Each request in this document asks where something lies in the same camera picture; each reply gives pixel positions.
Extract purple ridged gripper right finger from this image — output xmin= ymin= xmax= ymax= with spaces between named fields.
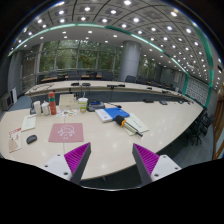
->
xmin=131 ymin=143 xmax=182 ymax=186

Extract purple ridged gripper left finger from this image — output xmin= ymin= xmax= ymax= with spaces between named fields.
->
xmin=43 ymin=142 xmax=92 ymax=185

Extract pink mouse pad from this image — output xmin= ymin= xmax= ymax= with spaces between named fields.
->
xmin=48 ymin=123 xmax=84 ymax=143

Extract black computer mouse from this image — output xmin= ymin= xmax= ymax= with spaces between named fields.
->
xmin=26 ymin=135 xmax=37 ymax=144

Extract pale green paper sheets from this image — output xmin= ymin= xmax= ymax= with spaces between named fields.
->
xmin=125 ymin=113 xmax=149 ymax=135

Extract colourful sticker sheet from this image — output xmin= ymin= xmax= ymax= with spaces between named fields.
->
xmin=56 ymin=109 xmax=77 ymax=117

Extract black office chair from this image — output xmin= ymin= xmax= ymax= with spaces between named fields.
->
xmin=187 ymin=108 xmax=215 ymax=145

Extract blue folder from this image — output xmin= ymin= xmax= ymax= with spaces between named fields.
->
xmin=105 ymin=107 xmax=130 ymax=119

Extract green and white drink cup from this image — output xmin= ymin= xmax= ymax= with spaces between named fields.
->
xmin=78 ymin=97 xmax=88 ymax=113

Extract beige paper bag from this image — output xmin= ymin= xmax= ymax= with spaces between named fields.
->
xmin=59 ymin=94 xmax=78 ymax=110

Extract pale paper leaflet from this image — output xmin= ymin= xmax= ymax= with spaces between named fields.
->
xmin=22 ymin=115 xmax=36 ymax=131

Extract white jar with lid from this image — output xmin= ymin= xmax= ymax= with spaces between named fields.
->
xmin=41 ymin=102 xmax=50 ymax=116

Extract red and white booklet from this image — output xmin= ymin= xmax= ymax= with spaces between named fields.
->
xmin=9 ymin=128 xmax=21 ymax=153

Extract red thermos bottle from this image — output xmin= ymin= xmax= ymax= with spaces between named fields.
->
xmin=48 ymin=91 xmax=57 ymax=115

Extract long curved rear table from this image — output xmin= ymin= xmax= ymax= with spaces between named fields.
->
xmin=26 ymin=80 xmax=189 ymax=100

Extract grey round pillar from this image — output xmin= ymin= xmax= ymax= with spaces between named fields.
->
xmin=118 ymin=41 xmax=141 ymax=81

